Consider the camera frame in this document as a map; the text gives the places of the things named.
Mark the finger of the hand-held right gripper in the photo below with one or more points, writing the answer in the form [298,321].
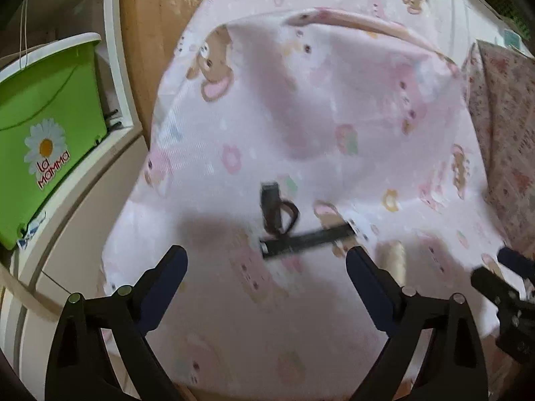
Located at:
[493,284]
[518,261]

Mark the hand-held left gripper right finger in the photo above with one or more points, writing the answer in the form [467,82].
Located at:
[370,290]

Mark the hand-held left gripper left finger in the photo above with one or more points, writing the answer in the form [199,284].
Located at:
[167,284]

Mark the cream paper roll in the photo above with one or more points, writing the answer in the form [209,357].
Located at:
[393,261]

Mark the black stick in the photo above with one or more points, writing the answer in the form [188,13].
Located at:
[305,240]

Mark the red patterned cloth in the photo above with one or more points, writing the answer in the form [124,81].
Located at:
[510,133]

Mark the bent wooden strip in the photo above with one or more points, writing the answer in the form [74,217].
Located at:
[25,292]

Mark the pink bear print blanket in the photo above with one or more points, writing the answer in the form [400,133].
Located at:
[317,117]

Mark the green plastic storage box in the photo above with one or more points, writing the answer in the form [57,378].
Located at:
[46,104]

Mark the green label sticker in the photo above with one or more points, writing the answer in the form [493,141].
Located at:
[511,38]

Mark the white shelf unit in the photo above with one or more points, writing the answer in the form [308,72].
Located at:
[113,50]

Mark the wooden door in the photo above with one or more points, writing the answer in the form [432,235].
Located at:
[146,29]

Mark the white cabinet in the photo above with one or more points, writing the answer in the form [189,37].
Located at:
[455,4]

